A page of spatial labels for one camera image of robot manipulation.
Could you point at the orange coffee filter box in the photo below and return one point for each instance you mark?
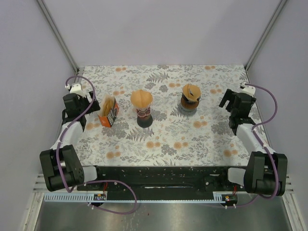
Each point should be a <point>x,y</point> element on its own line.
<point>108,112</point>

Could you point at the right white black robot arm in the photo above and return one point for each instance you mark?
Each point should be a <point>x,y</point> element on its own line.
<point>266,171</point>

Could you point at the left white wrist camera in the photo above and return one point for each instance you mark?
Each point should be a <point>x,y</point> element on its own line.
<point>75,88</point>

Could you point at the clear glass server pitcher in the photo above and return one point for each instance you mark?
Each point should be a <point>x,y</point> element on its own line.
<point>186,111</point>

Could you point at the grey carafe with red rim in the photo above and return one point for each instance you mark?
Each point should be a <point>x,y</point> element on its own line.
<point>145,122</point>

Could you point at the aluminium frame rail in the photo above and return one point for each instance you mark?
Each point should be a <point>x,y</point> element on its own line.
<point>40,186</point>

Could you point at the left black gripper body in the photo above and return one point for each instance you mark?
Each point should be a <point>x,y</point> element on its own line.
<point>84,104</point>

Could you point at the white slotted cable duct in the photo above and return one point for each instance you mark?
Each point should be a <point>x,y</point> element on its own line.
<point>107,197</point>

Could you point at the clear glass cup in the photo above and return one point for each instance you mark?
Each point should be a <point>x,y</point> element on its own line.
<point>143,112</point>

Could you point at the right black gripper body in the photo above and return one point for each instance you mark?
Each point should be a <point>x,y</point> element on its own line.
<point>232,111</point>

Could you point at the brown paper coffee filter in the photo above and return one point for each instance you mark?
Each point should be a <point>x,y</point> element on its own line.
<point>191,92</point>

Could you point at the floral patterned table mat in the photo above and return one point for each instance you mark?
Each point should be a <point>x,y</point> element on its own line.
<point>173,139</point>

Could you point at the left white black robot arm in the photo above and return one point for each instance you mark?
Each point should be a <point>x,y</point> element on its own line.
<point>60,164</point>

